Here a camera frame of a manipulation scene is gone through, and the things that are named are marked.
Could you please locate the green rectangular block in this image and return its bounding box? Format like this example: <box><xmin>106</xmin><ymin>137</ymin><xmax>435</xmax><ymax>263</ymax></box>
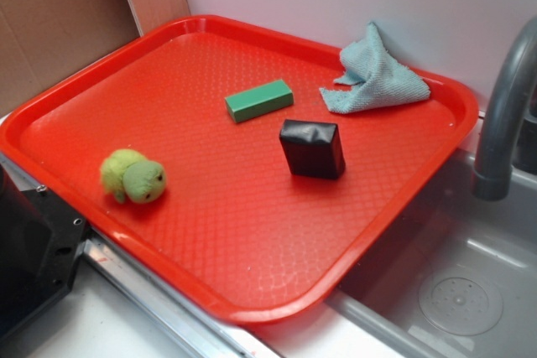
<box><xmin>225</xmin><ymin>80</ymin><xmax>295</xmax><ymax>123</ymax></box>

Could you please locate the light blue cloth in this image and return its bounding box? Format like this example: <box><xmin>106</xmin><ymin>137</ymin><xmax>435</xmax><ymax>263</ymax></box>
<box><xmin>320</xmin><ymin>22</ymin><xmax>431</xmax><ymax>114</ymax></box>

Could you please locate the brown cardboard panel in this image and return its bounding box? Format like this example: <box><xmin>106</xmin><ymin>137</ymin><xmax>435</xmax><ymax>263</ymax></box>
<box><xmin>1</xmin><ymin>0</ymin><xmax>138</xmax><ymax>115</ymax></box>

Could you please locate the grey plastic sink basin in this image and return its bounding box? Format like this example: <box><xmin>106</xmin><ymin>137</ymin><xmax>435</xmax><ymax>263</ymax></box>
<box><xmin>328</xmin><ymin>151</ymin><xmax>536</xmax><ymax>357</ymax></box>

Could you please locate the red plastic tray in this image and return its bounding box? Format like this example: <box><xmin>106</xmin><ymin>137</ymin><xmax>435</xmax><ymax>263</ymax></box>
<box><xmin>1</xmin><ymin>16</ymin><xmax>478</xmax><ymax>324</ymax></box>

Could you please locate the green plush turtle toy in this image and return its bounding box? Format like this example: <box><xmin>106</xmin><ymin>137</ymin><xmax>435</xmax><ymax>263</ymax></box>
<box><xmin>100</xmin><ymin>148</ymin><xmax>167</xmax><ymax>204</ymax></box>

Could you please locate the silver metal rail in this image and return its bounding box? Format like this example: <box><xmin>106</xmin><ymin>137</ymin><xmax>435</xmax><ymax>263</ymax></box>
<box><xmin>0</xmin><ymin>152</ymin><xmax>290</xmax><ymax>358</ymax></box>

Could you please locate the grey faucet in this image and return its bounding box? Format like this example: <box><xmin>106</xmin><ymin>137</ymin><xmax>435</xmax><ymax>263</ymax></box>
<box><xmin>471</xmin><ymin>18</ymin><xmax>536</xmax><ymax>201</ymax></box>

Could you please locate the black box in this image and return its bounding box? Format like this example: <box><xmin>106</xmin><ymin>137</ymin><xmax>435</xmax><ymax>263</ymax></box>
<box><xmin>279</xmin><ymin>119</ymin><xmax>346</xmax><ymax>179</ymax></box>

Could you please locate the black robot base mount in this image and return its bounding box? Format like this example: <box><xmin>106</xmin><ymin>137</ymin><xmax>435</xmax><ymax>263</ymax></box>
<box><xmin>1</xmin><ymin>169</ymin><xmax>88</xmax><ymax>341</ymax></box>

